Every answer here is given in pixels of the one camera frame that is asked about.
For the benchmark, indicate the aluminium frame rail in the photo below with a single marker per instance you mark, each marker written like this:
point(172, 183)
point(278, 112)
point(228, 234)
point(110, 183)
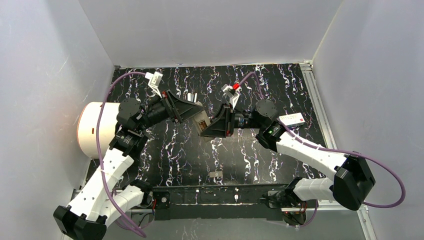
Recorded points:
point(231, 201)

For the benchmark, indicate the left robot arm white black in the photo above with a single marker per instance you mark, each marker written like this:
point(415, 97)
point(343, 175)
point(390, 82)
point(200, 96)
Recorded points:
point(94, 209)

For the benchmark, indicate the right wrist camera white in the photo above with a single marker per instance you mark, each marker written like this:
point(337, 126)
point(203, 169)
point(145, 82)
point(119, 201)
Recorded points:
point(233, 92)

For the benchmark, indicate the white battery box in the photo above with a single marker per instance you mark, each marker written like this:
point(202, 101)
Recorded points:
point(292, 120)

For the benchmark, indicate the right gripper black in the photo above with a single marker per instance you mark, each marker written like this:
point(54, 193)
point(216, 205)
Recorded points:
point(229, 120)

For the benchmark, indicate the white remote control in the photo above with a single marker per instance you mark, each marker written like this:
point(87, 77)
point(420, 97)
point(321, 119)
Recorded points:
point(201, 121)

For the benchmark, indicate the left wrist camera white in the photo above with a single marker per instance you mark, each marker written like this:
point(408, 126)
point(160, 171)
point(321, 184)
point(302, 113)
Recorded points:
point(154, 80)

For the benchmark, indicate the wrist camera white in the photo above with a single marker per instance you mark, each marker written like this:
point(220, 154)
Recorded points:
point(154, 80)
point(233, 92)

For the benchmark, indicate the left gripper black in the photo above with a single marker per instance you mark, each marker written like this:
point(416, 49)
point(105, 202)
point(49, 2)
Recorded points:
point(171, 106)

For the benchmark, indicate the white battery cover piece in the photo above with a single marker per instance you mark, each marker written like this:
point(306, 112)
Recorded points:
point(192, 97)

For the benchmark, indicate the white cylindrical bin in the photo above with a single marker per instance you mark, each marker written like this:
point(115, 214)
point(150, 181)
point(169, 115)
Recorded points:
point(87, 127)

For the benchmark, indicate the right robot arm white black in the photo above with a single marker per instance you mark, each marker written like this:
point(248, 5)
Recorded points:
point(348, 178)

